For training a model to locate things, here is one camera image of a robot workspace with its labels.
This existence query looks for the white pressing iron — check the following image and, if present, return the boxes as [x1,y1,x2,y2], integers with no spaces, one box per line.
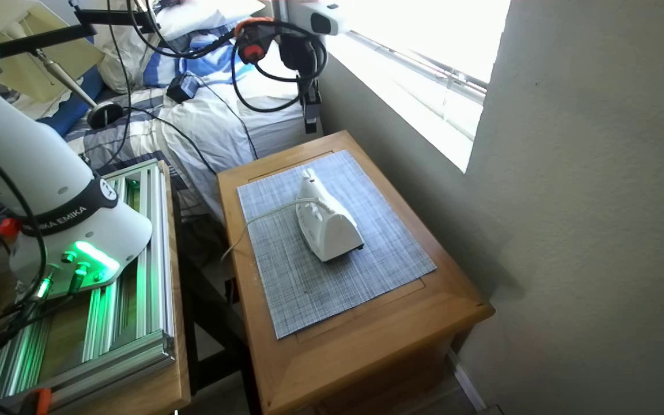
[295,167,366,263]

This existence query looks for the bed with striped bedding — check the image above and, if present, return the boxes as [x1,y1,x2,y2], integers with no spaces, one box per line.
[0,0,316,227]

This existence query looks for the white pillow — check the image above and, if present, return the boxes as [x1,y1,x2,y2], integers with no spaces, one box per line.
[152,0,267,42]

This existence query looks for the black power brick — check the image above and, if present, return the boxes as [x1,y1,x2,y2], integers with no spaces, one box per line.
[165,73,201,105]

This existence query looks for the window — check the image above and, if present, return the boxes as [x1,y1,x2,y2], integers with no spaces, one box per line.
[284,0,512,174]

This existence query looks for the grey woven placemat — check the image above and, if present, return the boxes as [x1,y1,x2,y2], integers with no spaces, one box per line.
[236,149,438,340]

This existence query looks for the lamp with yellow shade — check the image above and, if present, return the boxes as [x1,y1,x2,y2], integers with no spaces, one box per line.
[0,0,126,131]

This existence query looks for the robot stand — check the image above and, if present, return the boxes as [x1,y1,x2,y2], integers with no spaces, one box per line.
[0,158,192,415]

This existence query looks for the orange clamp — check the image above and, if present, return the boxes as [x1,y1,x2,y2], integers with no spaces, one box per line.
[18,387,54,415]

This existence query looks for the black cable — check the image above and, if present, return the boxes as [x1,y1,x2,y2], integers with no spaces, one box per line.
[127,86,259,175]

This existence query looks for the white iron cord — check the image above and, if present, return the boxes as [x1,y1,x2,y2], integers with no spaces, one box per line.
[220,197,322,263]

